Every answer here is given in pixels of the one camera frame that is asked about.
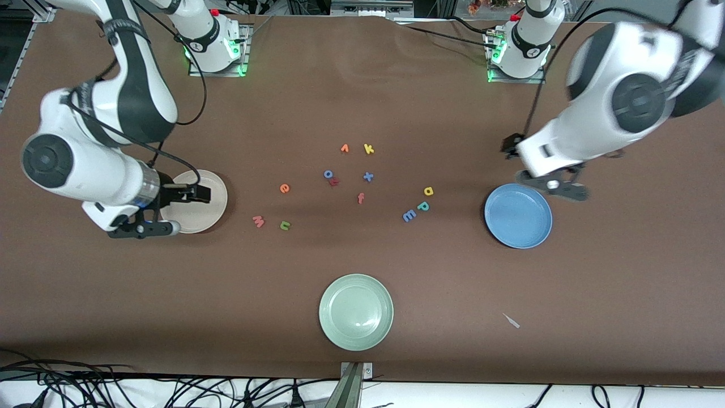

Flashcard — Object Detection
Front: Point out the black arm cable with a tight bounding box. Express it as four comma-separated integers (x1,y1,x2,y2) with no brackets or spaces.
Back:
62,0,208,185
524,6,689,139

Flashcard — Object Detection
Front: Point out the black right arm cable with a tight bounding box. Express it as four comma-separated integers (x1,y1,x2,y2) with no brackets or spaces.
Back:
62,0,208,185

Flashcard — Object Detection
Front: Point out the beige brown plate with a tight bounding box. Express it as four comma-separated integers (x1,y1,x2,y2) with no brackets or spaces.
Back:
160,169,228,234

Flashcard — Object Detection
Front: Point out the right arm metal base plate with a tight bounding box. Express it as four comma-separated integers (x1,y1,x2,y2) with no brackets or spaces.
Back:
189,24,251,78

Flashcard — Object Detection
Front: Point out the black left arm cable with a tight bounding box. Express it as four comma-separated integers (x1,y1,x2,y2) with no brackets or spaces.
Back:
524,6,689,139

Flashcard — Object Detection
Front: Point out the black cable tangle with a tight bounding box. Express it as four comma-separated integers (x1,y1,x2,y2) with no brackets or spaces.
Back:
0,348,340,408

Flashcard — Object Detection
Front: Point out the aluminium frame rail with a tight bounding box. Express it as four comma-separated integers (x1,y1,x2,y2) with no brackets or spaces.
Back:
0,0,57,114

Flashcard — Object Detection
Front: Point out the brown paper table cover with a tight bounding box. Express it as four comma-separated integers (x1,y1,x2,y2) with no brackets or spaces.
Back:
0,8,725,387

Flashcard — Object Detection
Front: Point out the grey metal background box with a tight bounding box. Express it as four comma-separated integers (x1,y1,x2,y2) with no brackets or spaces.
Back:
330,0,414,18

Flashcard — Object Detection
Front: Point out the black cable on table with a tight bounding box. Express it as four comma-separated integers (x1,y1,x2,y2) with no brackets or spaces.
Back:
396,17,494,46

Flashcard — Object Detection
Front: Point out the pale green plate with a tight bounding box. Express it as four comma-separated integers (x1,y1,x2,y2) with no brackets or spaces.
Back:
319,274,394,351

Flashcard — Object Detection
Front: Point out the grey metal camera post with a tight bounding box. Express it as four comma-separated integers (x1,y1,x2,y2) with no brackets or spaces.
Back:
326,362,374,408

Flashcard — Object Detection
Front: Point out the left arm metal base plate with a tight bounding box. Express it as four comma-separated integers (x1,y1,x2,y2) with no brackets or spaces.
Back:
486,31,547,84

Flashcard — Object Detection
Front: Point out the blue plate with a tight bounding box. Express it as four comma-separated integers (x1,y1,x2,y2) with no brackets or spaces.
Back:
484,183,553,249

